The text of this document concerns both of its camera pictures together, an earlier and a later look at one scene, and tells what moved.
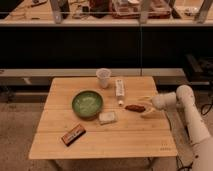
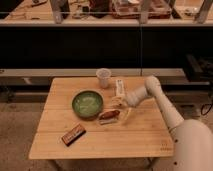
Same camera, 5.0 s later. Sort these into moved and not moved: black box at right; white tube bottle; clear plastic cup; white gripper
Moved: white gripper
Not moved: white tube bottle; black box at right; clear plastic cup
